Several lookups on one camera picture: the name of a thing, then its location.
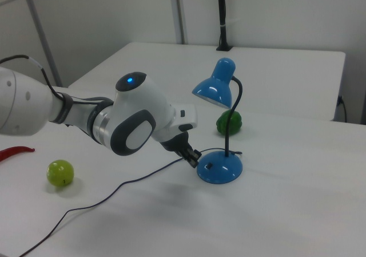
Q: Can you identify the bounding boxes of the black wall cable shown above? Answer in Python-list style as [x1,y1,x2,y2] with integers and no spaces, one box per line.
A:
[338,95,348,123]

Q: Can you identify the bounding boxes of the red chili pepper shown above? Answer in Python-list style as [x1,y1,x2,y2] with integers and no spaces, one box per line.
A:
[0,145,35,163]

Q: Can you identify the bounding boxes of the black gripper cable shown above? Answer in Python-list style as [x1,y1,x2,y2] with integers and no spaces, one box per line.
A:
[0,54,114,112]

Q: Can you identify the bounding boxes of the lime green apple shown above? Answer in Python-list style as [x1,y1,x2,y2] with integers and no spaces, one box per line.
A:
[46,159,74,188]

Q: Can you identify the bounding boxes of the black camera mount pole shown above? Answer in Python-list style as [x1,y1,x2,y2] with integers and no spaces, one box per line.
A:
[216,0,233,52]

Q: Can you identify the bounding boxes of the blue desk lamp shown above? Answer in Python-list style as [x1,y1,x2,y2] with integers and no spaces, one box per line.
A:
[191,57,244,185]

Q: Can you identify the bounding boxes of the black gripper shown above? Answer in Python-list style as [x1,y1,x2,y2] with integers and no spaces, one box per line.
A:
[160,131,202,169]

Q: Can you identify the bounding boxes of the grey cable strap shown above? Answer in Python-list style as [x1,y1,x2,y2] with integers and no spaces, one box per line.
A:
[55,93,75,124]

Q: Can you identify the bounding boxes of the green bell pepper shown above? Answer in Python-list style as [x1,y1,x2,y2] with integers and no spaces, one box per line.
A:
[216,109,244,137]

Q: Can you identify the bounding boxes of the black lamp power cable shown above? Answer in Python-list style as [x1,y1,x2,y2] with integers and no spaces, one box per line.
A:
[17,147,243,257]

